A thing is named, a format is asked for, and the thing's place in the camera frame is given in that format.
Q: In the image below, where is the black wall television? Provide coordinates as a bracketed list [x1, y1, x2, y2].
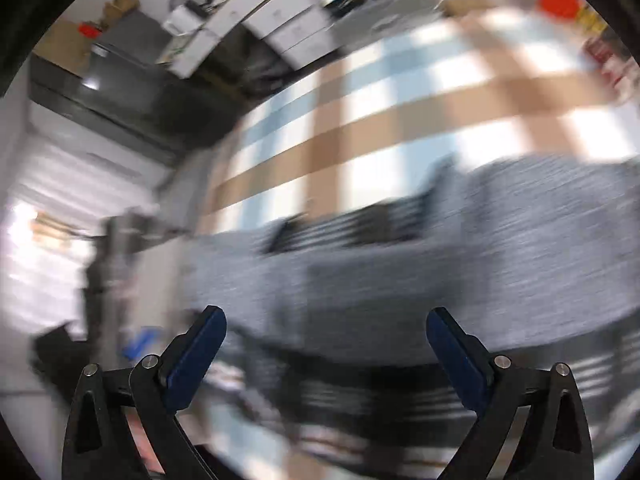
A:
[29, 50, 240, 167]

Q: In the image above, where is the checkered blue brown bedspread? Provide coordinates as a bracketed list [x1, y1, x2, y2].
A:
[198, 8, 639, 234]

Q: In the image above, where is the dark plaid fleece-lined garment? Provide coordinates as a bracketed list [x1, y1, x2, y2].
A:
[183, 156, 639, 478]

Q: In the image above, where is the white drawer desk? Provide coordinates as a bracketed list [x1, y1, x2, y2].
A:
[163, 0, 340, 79]

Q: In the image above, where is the orange red cloth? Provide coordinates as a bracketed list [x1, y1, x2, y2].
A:
[537, 0, 580, 21]

